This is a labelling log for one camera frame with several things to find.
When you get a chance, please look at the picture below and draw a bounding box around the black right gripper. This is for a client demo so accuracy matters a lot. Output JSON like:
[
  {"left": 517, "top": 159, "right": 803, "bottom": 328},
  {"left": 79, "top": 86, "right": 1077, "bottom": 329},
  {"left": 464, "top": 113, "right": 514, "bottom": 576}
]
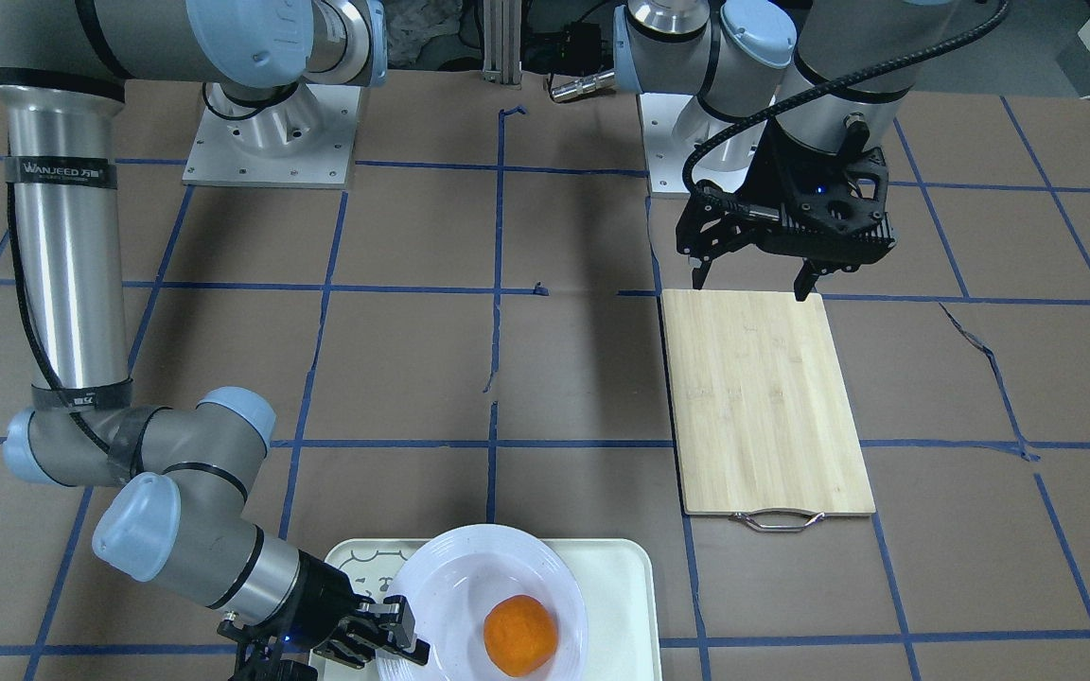
[{"left": 218, "top": 552, "right": 431, "bottom": 680}]

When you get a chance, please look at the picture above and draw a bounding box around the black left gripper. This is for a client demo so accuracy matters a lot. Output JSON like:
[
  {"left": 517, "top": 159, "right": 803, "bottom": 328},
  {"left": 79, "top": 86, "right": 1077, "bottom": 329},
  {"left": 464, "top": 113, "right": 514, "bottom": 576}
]
[{"left": 676, "top": 119, "right": 896, "bottom": 302}]

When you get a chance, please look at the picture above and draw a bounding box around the white round plate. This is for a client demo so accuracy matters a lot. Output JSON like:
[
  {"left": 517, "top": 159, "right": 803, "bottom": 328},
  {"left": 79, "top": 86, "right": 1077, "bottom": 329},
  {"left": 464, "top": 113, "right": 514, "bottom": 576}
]
[{"left": 378, "top": 523, "right": 588, "bottom": 680}]

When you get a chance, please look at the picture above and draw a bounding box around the orange fruit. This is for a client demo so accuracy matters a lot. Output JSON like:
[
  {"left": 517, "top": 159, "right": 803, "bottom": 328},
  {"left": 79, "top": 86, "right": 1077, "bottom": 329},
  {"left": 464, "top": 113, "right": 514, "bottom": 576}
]
[{"left": 482, "top": 594, "right": 559, "bottom": 678}]

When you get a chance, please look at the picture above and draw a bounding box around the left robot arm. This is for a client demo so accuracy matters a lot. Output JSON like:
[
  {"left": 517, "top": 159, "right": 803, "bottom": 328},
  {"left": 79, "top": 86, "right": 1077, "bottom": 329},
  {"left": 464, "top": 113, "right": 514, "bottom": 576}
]
[{"left": 613, "top": 1, "right": 957, "bottom": 299}]

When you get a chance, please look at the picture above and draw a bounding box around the cream bear tray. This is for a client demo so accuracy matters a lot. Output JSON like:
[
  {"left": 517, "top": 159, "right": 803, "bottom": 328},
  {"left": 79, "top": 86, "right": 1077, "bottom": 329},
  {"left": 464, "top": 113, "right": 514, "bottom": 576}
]
[{"left": 325, "top": 538, "right": 663, "bottom": 680}]

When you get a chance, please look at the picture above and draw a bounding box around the bamboo cutting board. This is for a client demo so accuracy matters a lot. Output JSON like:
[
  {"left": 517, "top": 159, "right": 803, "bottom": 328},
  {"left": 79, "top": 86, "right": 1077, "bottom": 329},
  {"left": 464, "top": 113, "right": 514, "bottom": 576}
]
[{"left": 661, "top": 289, "right": 875, "bottom": 531}]

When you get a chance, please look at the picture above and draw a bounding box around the silver cylindrical connector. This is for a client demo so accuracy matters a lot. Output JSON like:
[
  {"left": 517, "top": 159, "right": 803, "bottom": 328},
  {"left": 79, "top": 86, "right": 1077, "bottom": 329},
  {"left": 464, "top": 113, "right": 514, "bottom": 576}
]
[{"left": 545, "top": 69, "right": 617, "bottom": 104}]

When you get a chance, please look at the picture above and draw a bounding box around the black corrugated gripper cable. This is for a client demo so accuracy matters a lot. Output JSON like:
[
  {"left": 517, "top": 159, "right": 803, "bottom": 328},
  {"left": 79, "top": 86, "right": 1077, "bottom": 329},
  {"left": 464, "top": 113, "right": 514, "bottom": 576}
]
[{"left": 682, "top": 0, "right": 1012, "bottom": 214}]

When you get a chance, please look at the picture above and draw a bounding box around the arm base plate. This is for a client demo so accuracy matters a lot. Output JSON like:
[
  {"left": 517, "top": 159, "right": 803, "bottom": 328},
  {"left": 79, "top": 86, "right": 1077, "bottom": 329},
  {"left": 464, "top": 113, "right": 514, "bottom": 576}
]
[
  {"left": 183, "top": 82, "right": 366, "bottom": 189},
  {"left": 639, "top": 94, "right": 763, "bottom": 199}
]

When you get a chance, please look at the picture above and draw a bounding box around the aluminium frame post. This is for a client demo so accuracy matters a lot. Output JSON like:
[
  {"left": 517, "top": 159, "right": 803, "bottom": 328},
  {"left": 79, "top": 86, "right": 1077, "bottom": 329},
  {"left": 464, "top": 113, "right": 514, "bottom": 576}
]
[{"left": 482, "top": 0, "right": 523, "bottom": 89}]

